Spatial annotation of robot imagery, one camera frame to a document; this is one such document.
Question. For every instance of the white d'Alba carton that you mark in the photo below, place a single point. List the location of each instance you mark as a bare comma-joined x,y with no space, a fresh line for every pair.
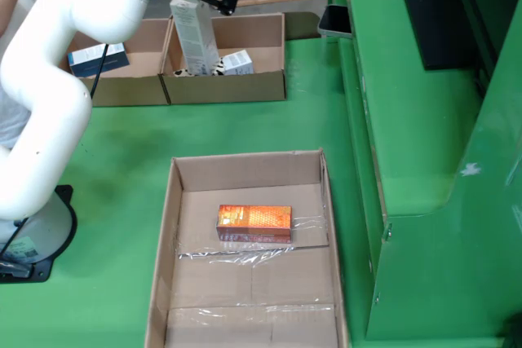
195,38

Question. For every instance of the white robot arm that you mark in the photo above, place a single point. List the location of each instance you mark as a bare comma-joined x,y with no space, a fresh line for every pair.
45,128

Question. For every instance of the open cardboard box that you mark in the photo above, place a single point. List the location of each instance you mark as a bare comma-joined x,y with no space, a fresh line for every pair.
244,87
130,91

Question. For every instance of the large shallow cardboard tray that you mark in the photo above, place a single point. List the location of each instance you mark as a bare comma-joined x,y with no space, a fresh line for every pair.
244,283

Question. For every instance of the cow print carton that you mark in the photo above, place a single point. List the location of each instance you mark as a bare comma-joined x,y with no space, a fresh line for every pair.
240,64

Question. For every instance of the black smartphone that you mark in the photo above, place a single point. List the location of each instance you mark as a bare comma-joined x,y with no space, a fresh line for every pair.
334,20

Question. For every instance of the navy and white carton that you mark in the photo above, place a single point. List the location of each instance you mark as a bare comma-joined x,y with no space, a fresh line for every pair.
81,64

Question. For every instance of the red orange holographic carton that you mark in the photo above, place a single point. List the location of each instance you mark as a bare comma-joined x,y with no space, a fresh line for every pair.
253,217

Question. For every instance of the green metal machine housing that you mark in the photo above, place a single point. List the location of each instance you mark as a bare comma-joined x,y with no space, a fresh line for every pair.
420,120

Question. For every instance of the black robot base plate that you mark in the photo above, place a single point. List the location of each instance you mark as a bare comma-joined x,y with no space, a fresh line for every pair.
42,272

